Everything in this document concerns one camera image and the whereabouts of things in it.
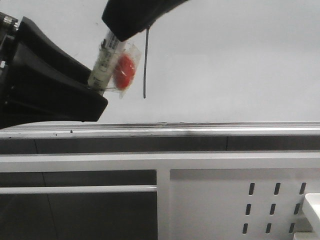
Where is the white dry-erase marker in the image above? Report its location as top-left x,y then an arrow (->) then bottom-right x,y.
88,30 -> 126,95

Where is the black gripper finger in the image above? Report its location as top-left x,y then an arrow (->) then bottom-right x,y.
101,0 -> 185,42

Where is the white metal stand frame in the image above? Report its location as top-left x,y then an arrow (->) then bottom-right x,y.
0,151 -> 320,240

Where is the red round magnet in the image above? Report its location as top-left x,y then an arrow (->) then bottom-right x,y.
114,54 -> 136,91

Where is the aluminium whiteboard tray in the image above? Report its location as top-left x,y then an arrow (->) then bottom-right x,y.
0,122 -> 320,140

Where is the white plastic bin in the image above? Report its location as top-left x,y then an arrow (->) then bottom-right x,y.
293,193 -> 320,240

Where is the white whiteboard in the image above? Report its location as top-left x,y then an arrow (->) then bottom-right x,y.
0,0 -> 320,126

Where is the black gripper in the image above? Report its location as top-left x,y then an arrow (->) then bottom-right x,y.
0,12 -> 108,129

